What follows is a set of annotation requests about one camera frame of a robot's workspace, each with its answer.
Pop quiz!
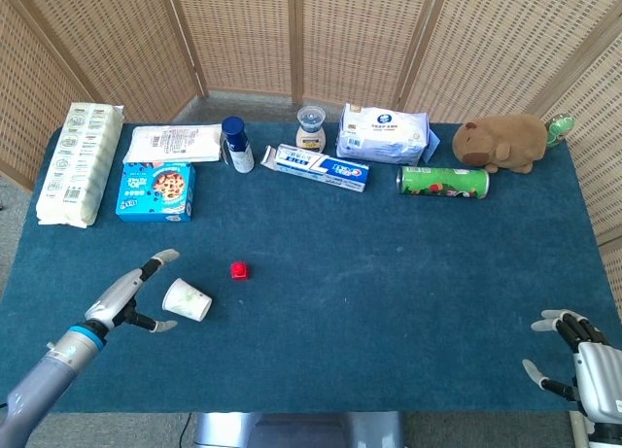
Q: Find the white blue tissue pack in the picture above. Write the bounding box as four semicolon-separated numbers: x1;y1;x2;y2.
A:
335;102;442;166

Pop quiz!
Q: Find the blue felt table cloth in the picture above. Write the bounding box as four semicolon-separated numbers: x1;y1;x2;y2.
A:
0;121;622;415

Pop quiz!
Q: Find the mayonnaise bottle with clear cap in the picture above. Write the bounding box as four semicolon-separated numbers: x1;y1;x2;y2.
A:
294;105;328;154

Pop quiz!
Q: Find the blue cookie box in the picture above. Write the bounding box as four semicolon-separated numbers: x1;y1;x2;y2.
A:
115;161;197;224

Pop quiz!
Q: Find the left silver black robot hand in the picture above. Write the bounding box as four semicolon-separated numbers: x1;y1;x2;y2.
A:
84;248;181;334

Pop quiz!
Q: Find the white floral paper cup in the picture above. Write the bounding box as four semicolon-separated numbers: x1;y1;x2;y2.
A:
161;277;214;323

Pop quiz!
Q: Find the green Pringles can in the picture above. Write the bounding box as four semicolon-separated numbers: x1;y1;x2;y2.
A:
396;165;491;200

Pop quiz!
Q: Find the long white tissue pack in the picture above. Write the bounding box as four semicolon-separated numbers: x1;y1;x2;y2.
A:
35;101;125;229

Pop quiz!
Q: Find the woven bamboo folding screen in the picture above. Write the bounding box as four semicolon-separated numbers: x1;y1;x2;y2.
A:
0;0;622;323

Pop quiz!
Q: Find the white bottle with blue cap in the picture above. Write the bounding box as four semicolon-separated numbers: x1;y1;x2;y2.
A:
221;116;256;175

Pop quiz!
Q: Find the flat white plastic package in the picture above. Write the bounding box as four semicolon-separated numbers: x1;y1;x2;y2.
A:
121;123;224;165

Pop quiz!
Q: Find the brown capybara plush toy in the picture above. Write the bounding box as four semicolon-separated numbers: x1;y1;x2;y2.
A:
451;113;550;175

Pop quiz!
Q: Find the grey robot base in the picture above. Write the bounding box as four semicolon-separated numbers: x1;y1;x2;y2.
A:
192;411;406;448

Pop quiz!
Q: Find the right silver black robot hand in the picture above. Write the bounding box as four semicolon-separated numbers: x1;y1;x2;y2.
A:
522;308;622;426

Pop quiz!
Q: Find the blue white toothpaste box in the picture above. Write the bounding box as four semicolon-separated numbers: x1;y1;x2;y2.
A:
259;144;370;194

